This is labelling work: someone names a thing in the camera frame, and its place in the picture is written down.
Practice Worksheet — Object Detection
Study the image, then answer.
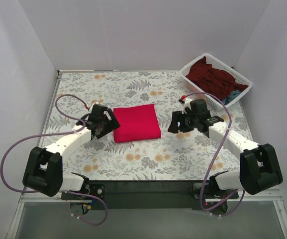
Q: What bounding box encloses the bright red t shirt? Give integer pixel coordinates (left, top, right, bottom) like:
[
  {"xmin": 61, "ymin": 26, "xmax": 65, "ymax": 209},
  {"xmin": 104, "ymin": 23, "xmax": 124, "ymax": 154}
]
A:
[{"xmin": 113, "ymin": 104, "xmax": 161, "ymax": 143}]

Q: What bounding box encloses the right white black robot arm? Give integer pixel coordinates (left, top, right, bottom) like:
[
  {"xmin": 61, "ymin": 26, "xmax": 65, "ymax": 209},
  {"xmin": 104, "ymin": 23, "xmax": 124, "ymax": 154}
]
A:
[{"xmin": 168, "ymin": 97, "xmax": 283, "ymax": 198}]

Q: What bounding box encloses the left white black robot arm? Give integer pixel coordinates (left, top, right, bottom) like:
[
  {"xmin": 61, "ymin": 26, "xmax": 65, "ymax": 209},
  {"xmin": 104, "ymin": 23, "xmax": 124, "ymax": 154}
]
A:
[{"xmin": 22, "ymin": 104, "xmax": 120, "ymax": 199}]

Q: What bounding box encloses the floral patterned table mat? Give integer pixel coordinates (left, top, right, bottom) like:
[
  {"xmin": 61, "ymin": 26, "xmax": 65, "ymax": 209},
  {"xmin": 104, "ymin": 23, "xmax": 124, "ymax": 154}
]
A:
[{"xmin": 40, "ymin": 71, "xmax": 239, "ymax": 180}]

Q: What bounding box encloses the dark maroon t shirt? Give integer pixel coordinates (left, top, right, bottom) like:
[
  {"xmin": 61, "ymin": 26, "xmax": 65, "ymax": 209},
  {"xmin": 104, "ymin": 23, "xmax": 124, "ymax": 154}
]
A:
[{"xmin": 186, "ymin": 57, "xmax": 248, "ymax": 100}]

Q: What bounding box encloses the blue grey cloth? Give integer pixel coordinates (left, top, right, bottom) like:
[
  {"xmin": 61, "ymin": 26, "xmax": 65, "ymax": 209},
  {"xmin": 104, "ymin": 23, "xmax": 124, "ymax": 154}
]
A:
[{"xmin": 221, "ymin": 90, "xmax": 241, "ymax": 105}]

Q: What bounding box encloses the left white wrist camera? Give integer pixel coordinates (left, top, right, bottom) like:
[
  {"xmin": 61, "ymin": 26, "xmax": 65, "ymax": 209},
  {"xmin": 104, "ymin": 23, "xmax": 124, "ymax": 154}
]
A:
[{"xmin": 84, "ymin": 101, "xmax": 99, "ymax": 112}]

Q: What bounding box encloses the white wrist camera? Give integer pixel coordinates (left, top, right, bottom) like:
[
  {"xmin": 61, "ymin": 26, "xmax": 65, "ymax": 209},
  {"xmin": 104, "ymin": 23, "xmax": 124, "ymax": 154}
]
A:
[
  {"xmin": 84, "ymin": 101, "xmax": 99, "ymax": 112},
  {"xmin": 179, "ymin": 95, "xmax": 192, "ymax": 114}
]

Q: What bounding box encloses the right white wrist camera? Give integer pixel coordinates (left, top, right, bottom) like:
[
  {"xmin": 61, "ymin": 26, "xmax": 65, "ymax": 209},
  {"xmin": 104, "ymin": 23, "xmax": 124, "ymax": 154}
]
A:
[{"xmin": 179, "ymin": 95, "xmax": 192, "ymax": 114}]

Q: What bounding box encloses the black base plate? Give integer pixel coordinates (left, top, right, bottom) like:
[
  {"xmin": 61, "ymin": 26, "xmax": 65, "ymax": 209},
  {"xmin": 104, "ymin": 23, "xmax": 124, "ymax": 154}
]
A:
[{"xmin": 61, "ymin": 179, "xmax": 240, "ymax": 211}]

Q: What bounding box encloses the aluminium frame rail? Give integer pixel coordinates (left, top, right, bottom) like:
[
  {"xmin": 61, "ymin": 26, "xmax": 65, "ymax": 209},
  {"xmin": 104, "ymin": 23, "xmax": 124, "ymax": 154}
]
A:
[{"xmin": 7, "ymin": 188, "xmax": 287, "ymax": 239}]

